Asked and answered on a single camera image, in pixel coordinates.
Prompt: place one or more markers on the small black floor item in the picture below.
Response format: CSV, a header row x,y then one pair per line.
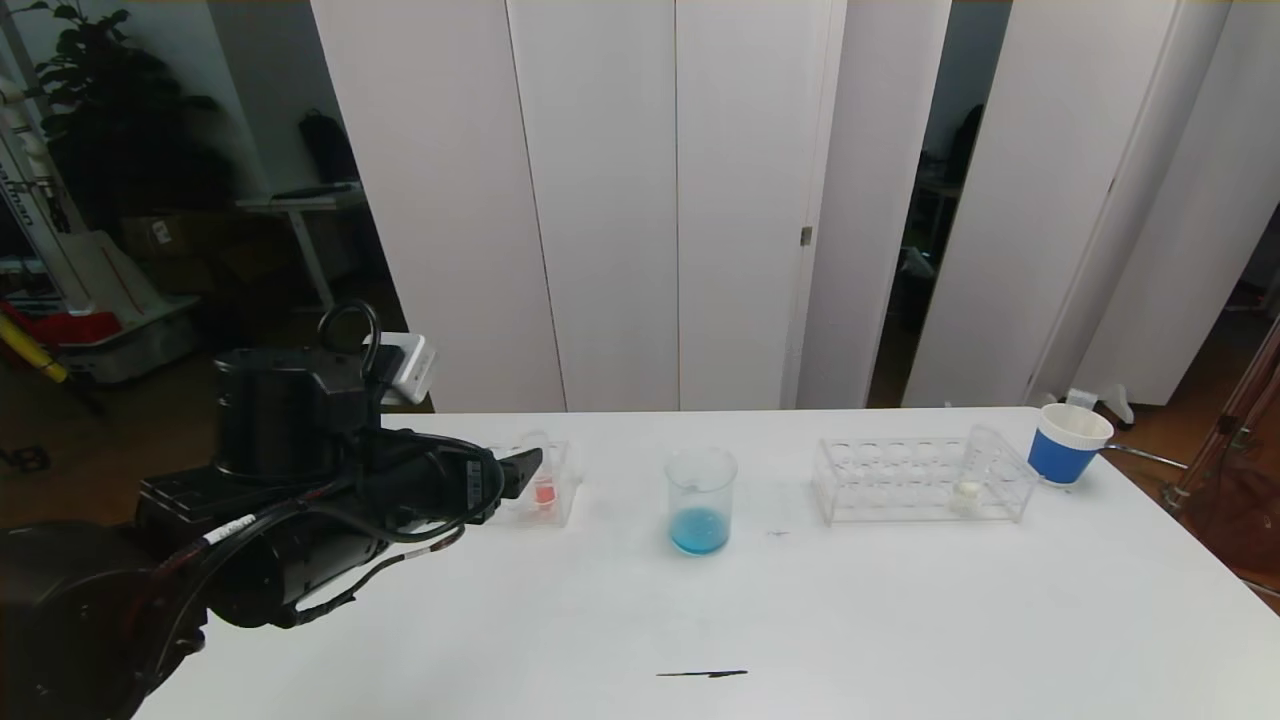
x,y
26,457

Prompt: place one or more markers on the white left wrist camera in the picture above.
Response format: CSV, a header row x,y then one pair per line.
x,y
410,365

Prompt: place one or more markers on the white screen foot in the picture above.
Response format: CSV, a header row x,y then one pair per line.
x,y
1118,408

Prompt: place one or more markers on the white banner stand with lettering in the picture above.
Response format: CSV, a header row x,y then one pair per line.
x,y
22,198

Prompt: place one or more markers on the clear glass beaker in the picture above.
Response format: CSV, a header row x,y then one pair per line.
x,y
700,530

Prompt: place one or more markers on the red bag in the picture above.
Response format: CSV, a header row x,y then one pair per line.
x,y
68,325

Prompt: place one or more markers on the test tube with yellow pigment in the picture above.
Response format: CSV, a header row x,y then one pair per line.
x,y
967,490

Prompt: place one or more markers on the test tube with red pigment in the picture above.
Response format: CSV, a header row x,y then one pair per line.
x,y
1082,398
546,492

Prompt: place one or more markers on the clear acrylic test tube rack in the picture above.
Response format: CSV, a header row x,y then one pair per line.
x,y
905,492
562,505

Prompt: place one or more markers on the white leaning board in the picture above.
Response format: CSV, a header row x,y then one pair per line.
x,y
102,272

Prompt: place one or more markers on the brown cardboard box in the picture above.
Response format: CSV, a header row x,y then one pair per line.
x,y
182,247

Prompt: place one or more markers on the blue and white paper cup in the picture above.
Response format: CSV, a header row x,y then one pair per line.
x,y
1062,456

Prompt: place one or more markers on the white standing desk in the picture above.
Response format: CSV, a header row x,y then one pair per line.
x,y
303,200

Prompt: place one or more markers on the dark green potted plant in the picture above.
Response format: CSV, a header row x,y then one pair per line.
x,y
118,128

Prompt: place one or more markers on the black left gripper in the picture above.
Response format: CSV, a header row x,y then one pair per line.
x,y
488,485

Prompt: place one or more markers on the silver and black left arm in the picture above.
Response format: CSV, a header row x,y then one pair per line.
x,y
280,420

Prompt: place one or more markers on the grey storage bin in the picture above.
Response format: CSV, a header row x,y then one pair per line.
x,y
138,347

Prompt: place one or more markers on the black backpack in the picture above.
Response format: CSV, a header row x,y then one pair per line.
x,y
325,147

